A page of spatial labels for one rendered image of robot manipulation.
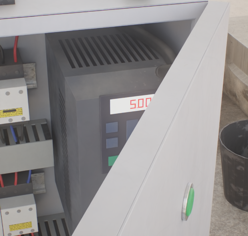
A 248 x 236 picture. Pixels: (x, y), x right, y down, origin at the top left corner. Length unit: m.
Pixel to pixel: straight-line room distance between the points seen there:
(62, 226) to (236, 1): 3.03
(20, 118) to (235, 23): 2.73
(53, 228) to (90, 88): 0.31
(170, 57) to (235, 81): 2.45
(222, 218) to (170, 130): 1.97
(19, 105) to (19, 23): 0.16
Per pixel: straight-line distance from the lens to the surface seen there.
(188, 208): 0.43
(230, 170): 2.25
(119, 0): 0.56
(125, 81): 0.60
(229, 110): 3.08
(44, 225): 0.85
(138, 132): 0.33
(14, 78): 0.68
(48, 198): 0.85
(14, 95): 0.66
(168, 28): 0.68
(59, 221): 0.85
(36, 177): 0.82
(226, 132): 2.37
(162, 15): 0.56
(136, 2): 0.56
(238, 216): 2.31
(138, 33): 0.68
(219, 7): 0.55
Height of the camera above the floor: 1.41
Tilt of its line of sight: 28 degrees down
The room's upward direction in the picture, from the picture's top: straight up
